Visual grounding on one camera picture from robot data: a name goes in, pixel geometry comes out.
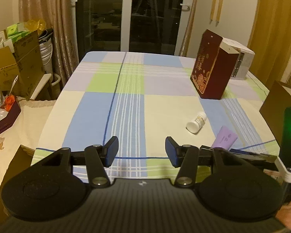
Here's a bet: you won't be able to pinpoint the white pill bottle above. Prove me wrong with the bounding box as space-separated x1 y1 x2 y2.
186 111 207 134

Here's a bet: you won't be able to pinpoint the purple cream tube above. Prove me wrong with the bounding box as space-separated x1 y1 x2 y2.
211 126 238 150

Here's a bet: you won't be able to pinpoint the brown white cardboard shoebox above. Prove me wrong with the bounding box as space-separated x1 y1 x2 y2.
260 81 291 146

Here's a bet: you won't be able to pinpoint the checked pastel tablecloth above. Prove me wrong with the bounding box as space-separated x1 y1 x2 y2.
33 52 279 179

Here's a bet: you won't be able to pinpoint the cream embroidered cloth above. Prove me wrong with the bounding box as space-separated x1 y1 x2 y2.
0 97 57 224

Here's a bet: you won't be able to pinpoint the dark red open carton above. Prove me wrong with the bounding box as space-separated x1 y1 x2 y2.
190 30 239 100

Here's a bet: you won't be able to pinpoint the white printed product box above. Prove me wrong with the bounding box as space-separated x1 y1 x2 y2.
222 38 255 80

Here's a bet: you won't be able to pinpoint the dark red jewellery tray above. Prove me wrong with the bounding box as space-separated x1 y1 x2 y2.
0 95 21 134

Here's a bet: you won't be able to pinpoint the brown cardboard box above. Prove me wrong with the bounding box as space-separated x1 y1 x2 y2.
0 31 45 99

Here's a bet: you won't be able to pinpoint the white plastic bucket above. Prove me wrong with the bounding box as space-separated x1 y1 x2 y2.
39 28 61 99

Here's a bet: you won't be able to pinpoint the orange curtain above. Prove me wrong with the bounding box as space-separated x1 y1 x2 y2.
249 0 291 88

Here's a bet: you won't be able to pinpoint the glass sliding balcony door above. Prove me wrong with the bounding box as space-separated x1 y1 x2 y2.
71 0 193 59

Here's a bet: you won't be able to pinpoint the yellow plastic bag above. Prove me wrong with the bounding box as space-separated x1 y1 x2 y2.
24 19 46 36

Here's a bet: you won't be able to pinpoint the green patterned tissue box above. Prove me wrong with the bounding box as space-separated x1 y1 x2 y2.
6 22 30 44

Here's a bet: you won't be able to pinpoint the beige shiny curtain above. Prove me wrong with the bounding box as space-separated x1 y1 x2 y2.
19 0 79 87

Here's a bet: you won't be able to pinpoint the wooden wall strips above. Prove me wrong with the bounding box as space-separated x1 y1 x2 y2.
210 0 224 26

